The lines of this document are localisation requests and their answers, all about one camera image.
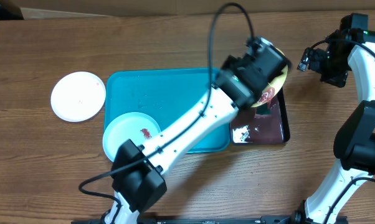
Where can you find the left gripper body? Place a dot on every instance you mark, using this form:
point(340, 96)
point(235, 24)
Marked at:
point(260, 90)

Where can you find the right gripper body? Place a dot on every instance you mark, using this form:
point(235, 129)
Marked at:
point(332, 71)

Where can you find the yellow plate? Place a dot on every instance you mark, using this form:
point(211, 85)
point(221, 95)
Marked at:
point(272, 88)

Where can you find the light blue plate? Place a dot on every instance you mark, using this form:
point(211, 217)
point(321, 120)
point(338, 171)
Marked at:
point(135, 126)

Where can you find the white plate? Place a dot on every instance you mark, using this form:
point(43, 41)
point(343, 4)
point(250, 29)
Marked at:
point(78, 96)

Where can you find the green sponge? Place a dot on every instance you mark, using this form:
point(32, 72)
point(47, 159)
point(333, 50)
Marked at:
point(263, 111)

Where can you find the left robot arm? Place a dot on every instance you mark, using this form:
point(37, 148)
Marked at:
point(140, 166)

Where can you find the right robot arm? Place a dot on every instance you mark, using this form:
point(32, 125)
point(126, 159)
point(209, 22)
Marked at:
point(351, 48)

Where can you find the black water tray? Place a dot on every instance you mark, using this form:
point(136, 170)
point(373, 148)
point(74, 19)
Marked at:
point(247, 130)

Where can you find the teal plastic tray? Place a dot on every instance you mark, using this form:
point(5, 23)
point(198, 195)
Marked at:
point(164, 95)

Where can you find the dark object top-left corner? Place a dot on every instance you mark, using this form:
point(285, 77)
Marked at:
point(9, 11)

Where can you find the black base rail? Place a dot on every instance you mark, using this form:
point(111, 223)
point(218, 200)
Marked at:
point(272, 219)

